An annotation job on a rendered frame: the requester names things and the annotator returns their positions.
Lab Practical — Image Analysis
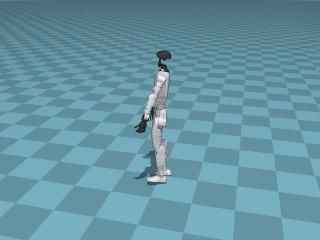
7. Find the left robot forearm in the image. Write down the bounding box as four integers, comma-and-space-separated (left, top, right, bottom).
143, 94, 156, 120

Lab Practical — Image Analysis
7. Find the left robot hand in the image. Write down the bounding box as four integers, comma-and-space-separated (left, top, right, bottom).
134, 114, 148, 133

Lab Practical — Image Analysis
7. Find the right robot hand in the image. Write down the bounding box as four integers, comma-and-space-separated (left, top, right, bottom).
148, 107, 155, 121

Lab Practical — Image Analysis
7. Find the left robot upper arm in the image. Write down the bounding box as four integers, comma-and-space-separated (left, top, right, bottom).
147, 73, 167, 100

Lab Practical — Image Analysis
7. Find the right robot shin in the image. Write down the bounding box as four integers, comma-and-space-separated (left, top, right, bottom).
163, 146, 168, 171

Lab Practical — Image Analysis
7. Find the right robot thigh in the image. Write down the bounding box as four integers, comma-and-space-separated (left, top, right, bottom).
152, 112, 168, 148

